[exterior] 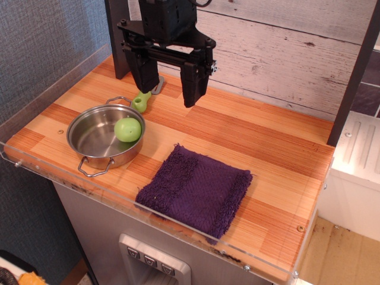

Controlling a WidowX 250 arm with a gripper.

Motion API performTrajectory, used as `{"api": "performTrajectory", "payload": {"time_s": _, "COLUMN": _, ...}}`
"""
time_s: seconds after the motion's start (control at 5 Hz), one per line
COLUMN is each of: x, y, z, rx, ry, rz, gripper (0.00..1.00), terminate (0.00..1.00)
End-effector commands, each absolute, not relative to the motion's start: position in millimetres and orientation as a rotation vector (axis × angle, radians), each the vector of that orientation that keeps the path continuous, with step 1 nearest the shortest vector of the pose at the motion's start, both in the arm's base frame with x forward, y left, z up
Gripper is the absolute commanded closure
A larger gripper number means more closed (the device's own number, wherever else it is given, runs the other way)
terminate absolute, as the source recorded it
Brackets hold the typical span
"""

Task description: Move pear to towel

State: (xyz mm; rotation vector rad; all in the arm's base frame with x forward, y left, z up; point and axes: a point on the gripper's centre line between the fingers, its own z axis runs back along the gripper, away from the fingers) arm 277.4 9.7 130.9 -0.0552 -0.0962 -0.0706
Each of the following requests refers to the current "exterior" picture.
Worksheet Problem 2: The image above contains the dark wooden post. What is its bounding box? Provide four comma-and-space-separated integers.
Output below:
104, 0, 130, 80
327, 1, 379, 147

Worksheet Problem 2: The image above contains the purple folded towel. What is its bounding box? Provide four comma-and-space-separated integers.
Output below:
135, 144, 253, 245

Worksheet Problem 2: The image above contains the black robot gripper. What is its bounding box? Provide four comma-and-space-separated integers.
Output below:
118, 1, 217, 107

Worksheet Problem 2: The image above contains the dark wooden right post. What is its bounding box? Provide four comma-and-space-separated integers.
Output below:
327, 1, 379, 147

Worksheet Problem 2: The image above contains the yellow object at corner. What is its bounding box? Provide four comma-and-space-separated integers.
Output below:
18, 272, 46, 285

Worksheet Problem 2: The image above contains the small steel pot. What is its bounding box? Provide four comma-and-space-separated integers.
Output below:
66, 96, 145, 178

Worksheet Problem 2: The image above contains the green handled metal spatula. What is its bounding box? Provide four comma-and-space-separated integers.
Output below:
131, 75, 164, 113

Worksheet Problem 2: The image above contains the dark wooden left post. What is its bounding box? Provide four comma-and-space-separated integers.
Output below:
104, 0, 130, 80

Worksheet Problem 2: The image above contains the clear acrylic table guard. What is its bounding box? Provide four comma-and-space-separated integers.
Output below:
5, 57, 334, 284

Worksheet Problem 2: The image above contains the white toy sink unit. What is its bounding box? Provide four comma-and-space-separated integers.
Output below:
317, 112, 379, 240

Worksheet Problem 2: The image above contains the grey toy fridge cabinet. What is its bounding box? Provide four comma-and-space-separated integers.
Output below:
54, 183, 269, 284

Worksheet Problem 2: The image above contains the green toy pear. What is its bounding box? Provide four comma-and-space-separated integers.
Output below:
114, 118, 142, 143

